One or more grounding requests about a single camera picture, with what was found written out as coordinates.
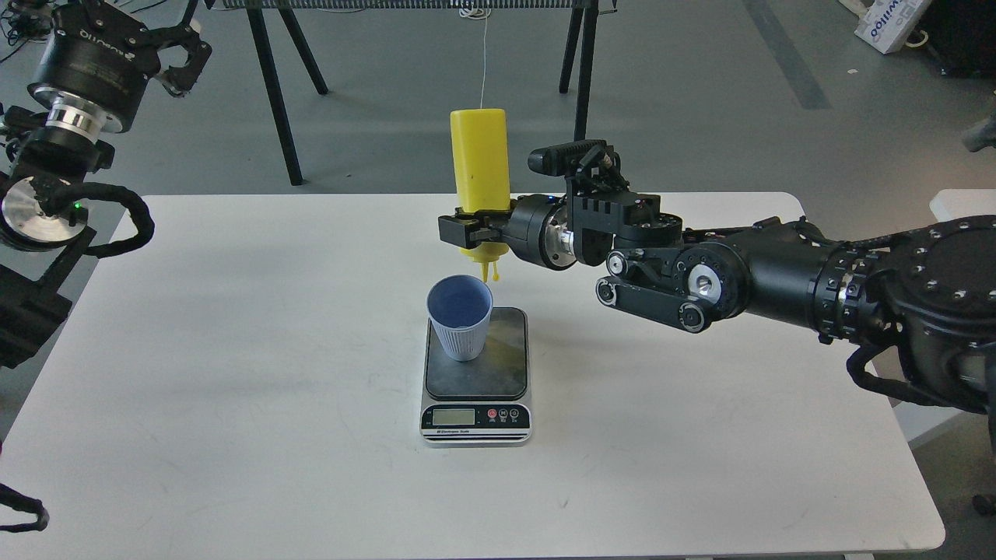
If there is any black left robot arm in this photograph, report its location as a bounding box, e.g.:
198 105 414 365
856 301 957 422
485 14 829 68
1 1 212 369

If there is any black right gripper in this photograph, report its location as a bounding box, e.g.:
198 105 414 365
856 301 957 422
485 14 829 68
438 139 682 271

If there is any white power cable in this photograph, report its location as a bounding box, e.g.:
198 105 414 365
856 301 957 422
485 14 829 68
459 0 494 110

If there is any black digital kitchen scale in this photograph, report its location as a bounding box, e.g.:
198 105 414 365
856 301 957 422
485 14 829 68
419 307 535 447

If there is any white side table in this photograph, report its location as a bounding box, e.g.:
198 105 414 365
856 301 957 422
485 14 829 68
929 188 995 221

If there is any black trestle table frame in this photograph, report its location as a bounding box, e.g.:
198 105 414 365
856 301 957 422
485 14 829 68
207 1 598 191

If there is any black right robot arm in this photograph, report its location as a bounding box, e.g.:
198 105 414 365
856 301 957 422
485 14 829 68
438 138 995 422

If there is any black cable bundle on floor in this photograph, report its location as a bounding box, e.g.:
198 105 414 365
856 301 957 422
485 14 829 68
0 0 168 47

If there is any yellow squeeze bottle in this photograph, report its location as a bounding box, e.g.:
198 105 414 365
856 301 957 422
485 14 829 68
450 108 513 283

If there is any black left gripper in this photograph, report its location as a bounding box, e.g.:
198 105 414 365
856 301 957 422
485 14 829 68
29 1 212 132

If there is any blue ribbed plastic cup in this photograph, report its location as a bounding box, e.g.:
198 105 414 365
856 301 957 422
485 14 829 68
426 275 493 362

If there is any white cardboard box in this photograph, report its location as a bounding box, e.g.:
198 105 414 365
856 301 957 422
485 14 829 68
854 1 932 54

